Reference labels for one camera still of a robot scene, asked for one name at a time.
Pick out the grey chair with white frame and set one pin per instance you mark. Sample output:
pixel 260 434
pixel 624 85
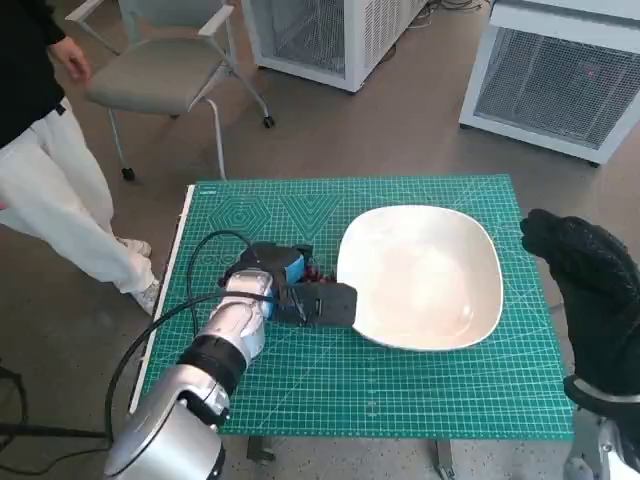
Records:
pixel 155 75

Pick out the white mesh cabinet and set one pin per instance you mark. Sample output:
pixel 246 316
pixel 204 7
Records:
pixel 350 40
pixel 550 85

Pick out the white square plate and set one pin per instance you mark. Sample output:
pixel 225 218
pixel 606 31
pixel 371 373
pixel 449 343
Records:
pixel 415 275

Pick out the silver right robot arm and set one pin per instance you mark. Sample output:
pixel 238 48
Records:
pixel 600 440

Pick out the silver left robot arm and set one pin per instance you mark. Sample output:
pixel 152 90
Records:
pixel 200 380

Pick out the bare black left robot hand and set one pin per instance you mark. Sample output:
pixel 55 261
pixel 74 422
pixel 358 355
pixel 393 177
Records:
pixel 272 255

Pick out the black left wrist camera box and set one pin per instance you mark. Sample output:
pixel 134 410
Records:
pixel 325 305

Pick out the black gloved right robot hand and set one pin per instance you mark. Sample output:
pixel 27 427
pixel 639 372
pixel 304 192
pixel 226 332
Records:
pixel 600 300

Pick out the red toy grape bunch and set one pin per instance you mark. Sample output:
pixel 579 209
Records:
pixel 317 274

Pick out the person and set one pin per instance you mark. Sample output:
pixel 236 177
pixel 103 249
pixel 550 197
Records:
pixel 50 190

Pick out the black floor bar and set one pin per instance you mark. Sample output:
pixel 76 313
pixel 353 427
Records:
pixel 55 431

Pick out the green cutting mat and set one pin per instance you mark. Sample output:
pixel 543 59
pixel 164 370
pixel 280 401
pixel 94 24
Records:
pixel 350 385

